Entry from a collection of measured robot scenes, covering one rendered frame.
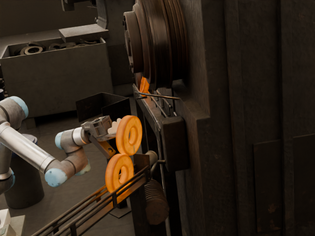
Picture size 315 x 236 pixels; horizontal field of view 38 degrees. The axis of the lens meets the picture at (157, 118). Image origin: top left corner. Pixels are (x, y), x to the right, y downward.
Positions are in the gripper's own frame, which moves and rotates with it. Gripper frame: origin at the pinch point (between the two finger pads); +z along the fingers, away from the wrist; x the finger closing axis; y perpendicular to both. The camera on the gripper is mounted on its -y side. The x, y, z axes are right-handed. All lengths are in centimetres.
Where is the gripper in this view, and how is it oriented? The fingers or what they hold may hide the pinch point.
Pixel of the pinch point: (128, 130)
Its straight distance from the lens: 175.3
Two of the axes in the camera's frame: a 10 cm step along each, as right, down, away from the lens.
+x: 4.3, -3.5, 8.3
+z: 8.4, -1.9, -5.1
